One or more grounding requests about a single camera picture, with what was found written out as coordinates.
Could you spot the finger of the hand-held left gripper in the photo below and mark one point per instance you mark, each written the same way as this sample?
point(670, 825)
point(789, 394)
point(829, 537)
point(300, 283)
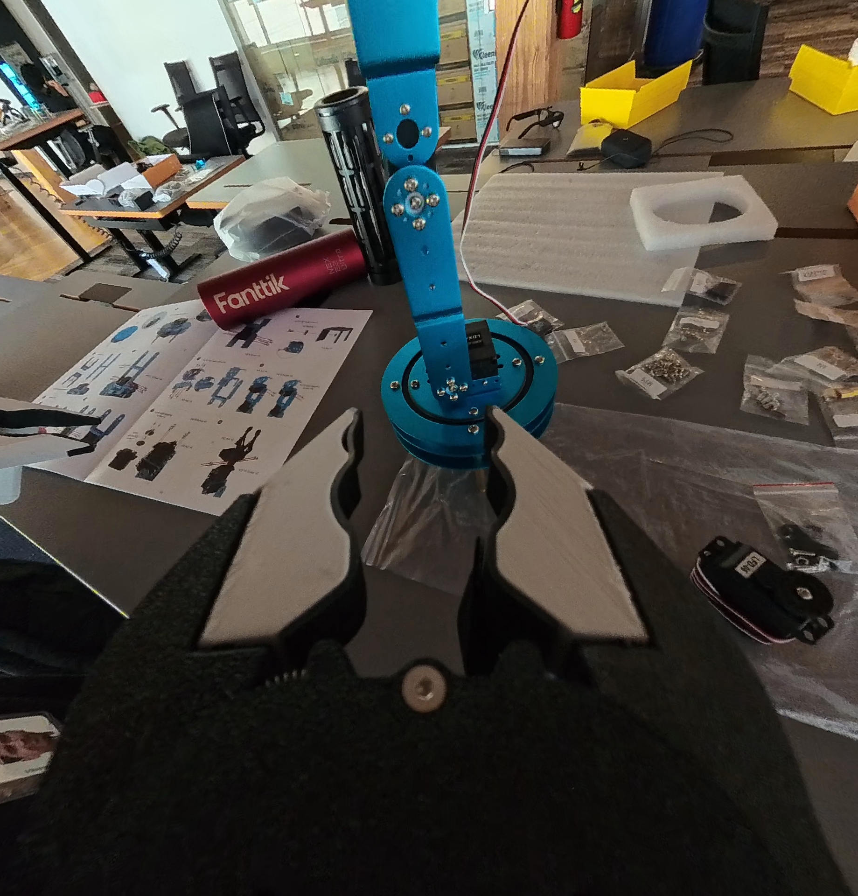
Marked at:
point(16, 451)
point(23, 407)

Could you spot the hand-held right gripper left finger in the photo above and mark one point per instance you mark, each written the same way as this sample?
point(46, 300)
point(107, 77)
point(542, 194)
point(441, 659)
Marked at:
point(289, 560)

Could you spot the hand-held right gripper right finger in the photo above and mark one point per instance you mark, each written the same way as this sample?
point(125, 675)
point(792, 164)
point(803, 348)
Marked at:
point(562, 560)

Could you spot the white assembly instruction manual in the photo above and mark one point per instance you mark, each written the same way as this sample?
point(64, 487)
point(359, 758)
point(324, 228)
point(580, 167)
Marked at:
point(191, 392)

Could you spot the small black servo motor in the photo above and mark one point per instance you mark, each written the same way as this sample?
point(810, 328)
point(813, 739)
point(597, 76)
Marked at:
point(758, 588)

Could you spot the group of hardware bags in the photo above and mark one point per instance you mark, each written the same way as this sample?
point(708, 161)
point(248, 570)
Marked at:
point(660, 371)

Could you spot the small clear screw bag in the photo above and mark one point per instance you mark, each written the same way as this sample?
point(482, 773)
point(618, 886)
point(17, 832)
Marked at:
point(800, 511)

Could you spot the blue toy robot arm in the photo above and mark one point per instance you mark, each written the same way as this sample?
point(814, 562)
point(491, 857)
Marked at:
point(429, 280)

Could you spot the dark grey desk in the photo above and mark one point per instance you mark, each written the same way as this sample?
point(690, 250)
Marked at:
point(590, 378)

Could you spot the large clear plastic bag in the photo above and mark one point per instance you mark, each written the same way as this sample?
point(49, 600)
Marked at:
point(681, 476)

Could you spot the red cylindrical case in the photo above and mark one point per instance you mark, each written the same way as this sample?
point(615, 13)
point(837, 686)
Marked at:
point(282, 283)

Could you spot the wooden edge table black legs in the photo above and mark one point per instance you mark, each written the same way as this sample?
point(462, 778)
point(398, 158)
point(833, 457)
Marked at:
point(191, 182)

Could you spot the clear bag with black parts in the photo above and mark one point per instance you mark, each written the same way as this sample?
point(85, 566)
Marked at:
point(275, 217)

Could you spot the white foam sheet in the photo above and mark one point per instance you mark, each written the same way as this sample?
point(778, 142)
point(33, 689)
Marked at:
point(562, 238)

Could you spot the black office chair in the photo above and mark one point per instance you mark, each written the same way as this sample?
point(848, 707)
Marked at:
point(233, 91)
point(180, 80)
point(212, 122)

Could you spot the white foam block insert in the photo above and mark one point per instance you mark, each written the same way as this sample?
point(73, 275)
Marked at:
point(653, 217)

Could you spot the grey table wooden edge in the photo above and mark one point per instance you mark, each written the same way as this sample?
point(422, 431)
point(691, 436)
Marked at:
point(289, 164)

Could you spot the black bottle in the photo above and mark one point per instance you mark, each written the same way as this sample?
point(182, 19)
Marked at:
point(362, 196)

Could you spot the black flat device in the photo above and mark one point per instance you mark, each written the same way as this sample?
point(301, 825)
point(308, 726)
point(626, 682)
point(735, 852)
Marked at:
point(523, 147)

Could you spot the black round device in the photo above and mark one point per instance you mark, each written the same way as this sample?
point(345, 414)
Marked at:
point(625, 148)

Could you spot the beige packet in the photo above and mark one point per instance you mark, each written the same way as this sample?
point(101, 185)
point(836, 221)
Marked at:
point(586, 138)

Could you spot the black glasses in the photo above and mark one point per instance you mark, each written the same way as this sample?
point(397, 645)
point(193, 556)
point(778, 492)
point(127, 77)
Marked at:
point(534, 119)

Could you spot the yellow open box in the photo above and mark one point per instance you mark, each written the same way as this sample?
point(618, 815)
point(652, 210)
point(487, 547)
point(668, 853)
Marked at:
point(632, 98)
point(821, 84)

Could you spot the stack of cardboard boxes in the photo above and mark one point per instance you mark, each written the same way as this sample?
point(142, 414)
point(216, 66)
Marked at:
point(453, 77)

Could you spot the white blue banner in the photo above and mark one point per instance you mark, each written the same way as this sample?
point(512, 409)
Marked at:
point(483, 56)

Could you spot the blue barrel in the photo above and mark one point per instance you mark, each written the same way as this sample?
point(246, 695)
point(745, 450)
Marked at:
point(674, 31)

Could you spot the red fire extinguisher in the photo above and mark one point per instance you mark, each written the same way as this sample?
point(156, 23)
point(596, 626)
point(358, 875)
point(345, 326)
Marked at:
point(569, 17)

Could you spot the black bin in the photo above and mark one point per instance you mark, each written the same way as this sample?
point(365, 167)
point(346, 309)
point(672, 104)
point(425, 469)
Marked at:
point(737, 42)

